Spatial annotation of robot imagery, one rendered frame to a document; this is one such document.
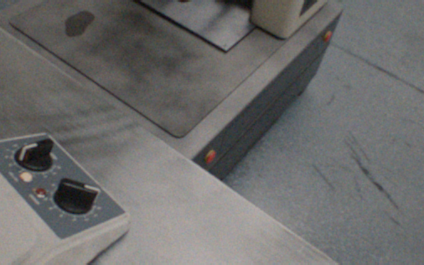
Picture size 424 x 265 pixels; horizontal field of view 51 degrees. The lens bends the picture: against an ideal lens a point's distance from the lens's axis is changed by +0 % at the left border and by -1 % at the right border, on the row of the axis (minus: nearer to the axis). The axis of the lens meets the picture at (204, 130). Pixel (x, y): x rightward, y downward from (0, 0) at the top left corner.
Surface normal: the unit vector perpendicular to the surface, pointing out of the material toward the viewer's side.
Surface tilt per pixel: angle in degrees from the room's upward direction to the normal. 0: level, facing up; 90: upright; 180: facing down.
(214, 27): 0
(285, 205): 0
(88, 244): 90
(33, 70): 0
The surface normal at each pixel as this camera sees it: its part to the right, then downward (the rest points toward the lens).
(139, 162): 0.12, -0.63
